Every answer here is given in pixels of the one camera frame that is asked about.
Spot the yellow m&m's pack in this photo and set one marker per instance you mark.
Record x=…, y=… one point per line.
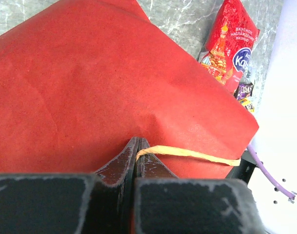
x=247, y=104

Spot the purple m&m's pack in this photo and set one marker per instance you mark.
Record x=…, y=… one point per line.
x=244, y=90

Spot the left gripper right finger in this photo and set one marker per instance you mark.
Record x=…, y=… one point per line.
x=166, y=204

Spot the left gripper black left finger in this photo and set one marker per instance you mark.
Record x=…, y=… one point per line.
x=56, y=203

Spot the red candy bag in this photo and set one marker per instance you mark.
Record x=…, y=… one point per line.
x=229, y=45

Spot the red and brown paper bag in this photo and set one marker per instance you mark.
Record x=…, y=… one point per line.
x=81, y=78

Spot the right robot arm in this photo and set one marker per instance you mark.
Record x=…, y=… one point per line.
x=274, y=191

